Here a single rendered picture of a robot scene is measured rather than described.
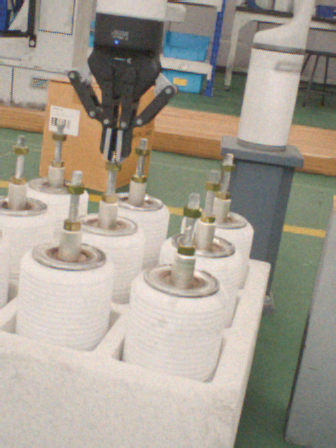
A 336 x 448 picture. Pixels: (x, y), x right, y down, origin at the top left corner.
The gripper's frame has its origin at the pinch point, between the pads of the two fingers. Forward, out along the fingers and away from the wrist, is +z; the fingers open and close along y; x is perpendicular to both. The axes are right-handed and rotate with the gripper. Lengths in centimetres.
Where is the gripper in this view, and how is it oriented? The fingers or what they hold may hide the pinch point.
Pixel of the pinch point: (116, 144)
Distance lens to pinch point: 72.2
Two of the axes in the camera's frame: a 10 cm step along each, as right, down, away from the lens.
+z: -1.3, 9.5, 2.8
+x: 2.7, -2.4, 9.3
